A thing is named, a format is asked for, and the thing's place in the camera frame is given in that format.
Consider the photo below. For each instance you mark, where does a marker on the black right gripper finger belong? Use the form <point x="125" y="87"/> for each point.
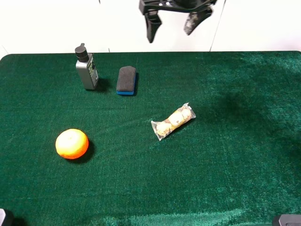
<point x="153" y="22"/>
<point x="196" y="17"/>

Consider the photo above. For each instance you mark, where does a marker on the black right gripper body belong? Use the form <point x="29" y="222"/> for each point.
<point x="183" y="6"/>

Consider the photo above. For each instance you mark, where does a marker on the blue black whiteboard eraser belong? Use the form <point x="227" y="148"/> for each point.
<point x="126" y="81"/>

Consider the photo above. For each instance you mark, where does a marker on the grey bottle with black cap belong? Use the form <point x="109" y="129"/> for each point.
<point x="86" y="67"/>

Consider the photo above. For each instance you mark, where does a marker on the orange mandarin fruit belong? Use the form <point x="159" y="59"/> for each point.
<point x="72" y="144"/>

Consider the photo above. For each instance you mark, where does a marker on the green felt table cover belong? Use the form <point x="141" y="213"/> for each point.
<point x="238" y="163"/>

